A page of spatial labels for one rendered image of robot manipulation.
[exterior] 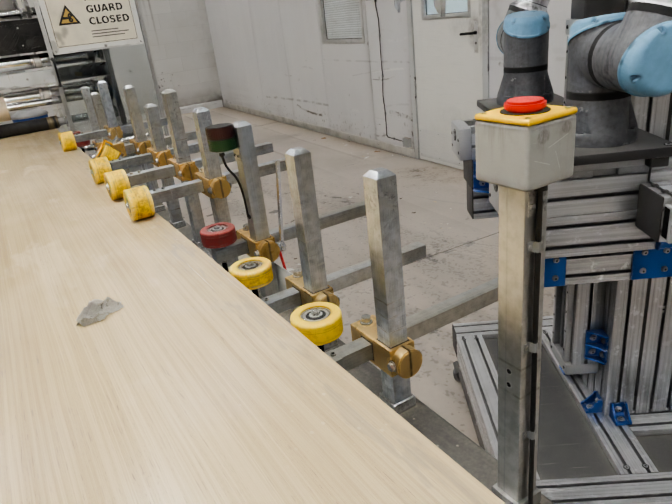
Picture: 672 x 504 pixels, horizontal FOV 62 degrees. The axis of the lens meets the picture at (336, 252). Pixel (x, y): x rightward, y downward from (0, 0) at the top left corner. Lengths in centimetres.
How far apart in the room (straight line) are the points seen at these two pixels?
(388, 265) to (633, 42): 52
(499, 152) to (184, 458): 46
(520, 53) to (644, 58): 65
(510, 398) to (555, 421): 103
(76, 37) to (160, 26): 668
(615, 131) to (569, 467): 86
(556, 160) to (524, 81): 107
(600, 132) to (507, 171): 62
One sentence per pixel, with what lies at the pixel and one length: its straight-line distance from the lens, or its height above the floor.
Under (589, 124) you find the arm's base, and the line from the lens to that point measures 119.
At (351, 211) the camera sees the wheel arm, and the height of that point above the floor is 85.
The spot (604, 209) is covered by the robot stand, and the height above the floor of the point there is 91.
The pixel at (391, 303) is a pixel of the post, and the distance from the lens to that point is 88.
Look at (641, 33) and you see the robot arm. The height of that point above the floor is 125.
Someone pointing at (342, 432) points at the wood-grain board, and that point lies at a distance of 66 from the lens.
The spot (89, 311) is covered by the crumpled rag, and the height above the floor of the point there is 91.
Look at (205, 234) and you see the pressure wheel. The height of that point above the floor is 91.
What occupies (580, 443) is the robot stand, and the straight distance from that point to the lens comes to 171.
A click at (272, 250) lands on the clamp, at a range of 129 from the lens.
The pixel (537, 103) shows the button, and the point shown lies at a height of 123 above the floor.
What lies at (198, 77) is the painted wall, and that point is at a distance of 1022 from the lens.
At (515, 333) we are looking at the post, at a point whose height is 98.
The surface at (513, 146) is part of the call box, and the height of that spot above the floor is 119.
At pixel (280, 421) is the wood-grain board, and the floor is 90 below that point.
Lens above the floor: 133
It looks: 23 degrees down
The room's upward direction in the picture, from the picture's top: 7 degrees counter-clockwise
